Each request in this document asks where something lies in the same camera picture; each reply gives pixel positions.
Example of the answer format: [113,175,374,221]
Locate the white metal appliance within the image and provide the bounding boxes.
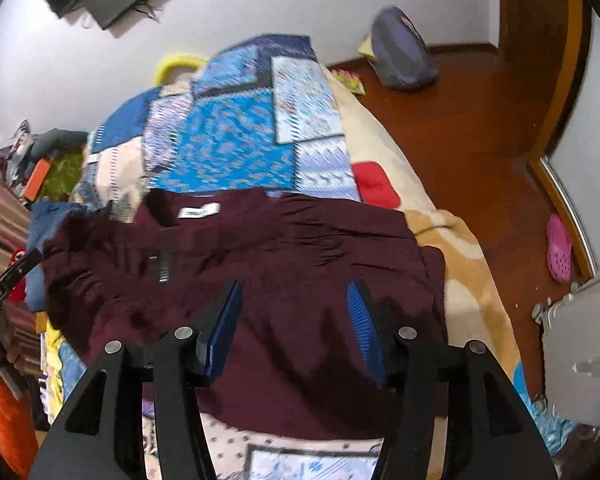
[532,267,600,428]

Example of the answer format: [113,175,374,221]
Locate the pink clog shoe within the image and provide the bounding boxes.
[546,213,574,283]

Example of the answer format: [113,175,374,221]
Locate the grey blue bag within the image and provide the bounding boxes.
[367,6,440,92]

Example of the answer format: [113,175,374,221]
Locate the orange box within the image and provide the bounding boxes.
[22,159,51,201]

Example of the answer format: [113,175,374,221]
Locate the yellow plastic ring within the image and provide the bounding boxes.
[153,51,208,86]

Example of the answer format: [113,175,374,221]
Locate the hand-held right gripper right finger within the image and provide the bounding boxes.
[346,280,558,480]

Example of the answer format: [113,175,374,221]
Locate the green patterned box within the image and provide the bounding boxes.
[42,150,87,202]

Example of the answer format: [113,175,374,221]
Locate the beige fleece blanket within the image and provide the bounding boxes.
[330,67,536,411]

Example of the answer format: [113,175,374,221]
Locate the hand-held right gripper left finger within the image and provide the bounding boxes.
[27,280,244,480]

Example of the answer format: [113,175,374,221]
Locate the yellow garment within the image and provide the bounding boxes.
[41,330,65,413]

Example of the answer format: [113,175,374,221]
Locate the dark grey cushion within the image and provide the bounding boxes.
[30,129,88,158]

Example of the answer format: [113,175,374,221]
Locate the blue jeans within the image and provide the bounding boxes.
[27,201,88,311]

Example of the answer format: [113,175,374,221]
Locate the maroon button shirt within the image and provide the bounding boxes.
[42,189,448,441]

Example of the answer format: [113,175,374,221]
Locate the colourful packet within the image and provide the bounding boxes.
[332,67,366,95]

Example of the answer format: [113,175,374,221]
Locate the red plush toy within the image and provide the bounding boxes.
[9,250,31,303]

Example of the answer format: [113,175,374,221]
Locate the person's left forearm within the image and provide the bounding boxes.
[0,364,40,478]

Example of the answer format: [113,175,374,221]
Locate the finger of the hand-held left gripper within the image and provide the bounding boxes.
[0,248,44,308]

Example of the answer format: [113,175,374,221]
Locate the pile of clutter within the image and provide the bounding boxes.
[0,120,35,191]

